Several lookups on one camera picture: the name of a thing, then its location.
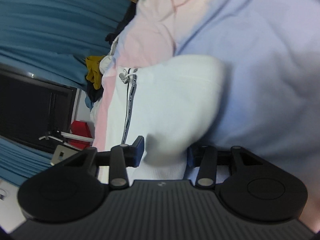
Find red box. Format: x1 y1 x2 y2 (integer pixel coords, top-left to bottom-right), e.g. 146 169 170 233
68 120 93 150

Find mustard yellow garment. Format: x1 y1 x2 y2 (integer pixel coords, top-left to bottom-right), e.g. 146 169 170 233
85 55 105 90

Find blue curtain left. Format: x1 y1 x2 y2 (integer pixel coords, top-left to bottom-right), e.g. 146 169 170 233
0 138 52 187

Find white sweatpants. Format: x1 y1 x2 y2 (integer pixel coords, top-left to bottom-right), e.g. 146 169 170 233
94 55 226 181

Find blue curtain right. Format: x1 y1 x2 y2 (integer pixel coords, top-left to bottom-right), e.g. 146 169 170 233
1 0 130 88

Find white drying rack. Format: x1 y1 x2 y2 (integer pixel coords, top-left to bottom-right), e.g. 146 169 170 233
39 131 94 145

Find grey cabinet panel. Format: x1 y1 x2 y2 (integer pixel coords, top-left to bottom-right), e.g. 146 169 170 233
50 145 79 166

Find grey white garment purple print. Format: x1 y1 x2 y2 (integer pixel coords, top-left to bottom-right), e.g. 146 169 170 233
99 36 119 75

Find blue curtain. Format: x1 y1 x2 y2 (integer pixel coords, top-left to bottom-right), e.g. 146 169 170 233
1 0 130 88
0 138 52 187

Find black garment pile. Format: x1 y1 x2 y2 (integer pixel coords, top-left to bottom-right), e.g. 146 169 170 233
86 2 136 104

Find pink blue bed cover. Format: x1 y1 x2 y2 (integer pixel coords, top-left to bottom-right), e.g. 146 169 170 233
102 0 319 231

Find dark window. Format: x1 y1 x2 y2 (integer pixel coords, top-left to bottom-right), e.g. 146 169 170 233
1 64 77 153

